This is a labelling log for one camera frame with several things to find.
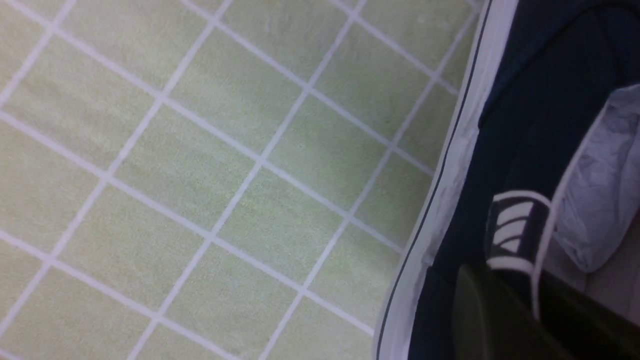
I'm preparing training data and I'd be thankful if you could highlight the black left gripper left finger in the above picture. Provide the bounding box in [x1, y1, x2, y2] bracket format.
[452, 264, 574, 360]

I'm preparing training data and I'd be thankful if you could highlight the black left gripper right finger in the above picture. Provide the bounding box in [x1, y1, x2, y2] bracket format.
[538, 271, 640, 360]

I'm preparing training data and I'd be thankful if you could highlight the navy canvas slip-on shoe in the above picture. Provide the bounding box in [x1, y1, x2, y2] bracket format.
[372, 0, 639, 360]

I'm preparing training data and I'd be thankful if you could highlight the green checkered table mat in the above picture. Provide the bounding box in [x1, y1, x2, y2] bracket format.
[1, 0, 484, 360]

